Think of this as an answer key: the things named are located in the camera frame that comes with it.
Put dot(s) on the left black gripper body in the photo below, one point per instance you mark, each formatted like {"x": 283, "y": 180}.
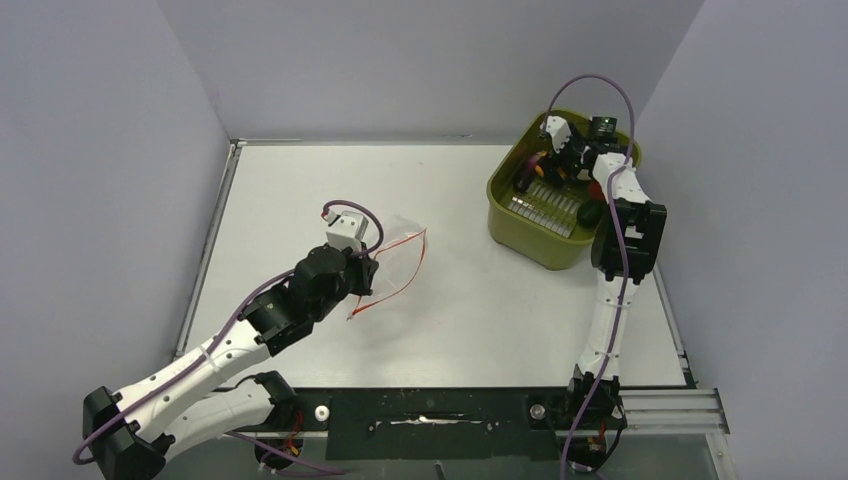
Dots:
{"x": 354, "y": 278}

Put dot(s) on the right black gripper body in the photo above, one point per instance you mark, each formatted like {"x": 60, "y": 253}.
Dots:
{"x": 568, "y": 158}

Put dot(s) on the clear zip top bag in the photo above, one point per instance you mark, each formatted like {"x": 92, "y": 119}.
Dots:
{"x": 400, "y": 259}

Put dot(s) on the yellow toy bell pepper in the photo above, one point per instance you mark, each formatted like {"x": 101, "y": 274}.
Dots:
{"x": 549, "y": 168}

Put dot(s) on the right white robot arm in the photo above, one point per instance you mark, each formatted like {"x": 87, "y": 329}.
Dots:
{"x": 624, "y": 250}

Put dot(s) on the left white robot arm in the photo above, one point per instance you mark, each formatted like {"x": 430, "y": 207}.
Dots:
{"x": 129, "y": 432}

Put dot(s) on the purple toy eggplant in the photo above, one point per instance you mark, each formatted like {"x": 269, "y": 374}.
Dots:
{"x": 526, "y": 173}

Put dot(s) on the dark green toy avocado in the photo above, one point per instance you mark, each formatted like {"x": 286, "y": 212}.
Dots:
{"x": 590, "y": 213}

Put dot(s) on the olive green plastic basket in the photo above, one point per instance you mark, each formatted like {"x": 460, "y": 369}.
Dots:
{"x": 541, "y": 223}

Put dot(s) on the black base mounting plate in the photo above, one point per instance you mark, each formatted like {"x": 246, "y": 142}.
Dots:
{"x": 536, "y": 423}

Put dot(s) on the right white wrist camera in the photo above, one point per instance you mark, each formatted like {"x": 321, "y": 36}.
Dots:
{"x": 558, "y": 130}

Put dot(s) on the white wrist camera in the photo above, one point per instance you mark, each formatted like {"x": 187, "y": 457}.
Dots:
{"x": 558, "y": 130}
{"x": 346, "y": 230}

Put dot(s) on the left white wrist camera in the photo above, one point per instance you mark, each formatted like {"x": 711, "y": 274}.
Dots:
{"x": 346, "y": 230}

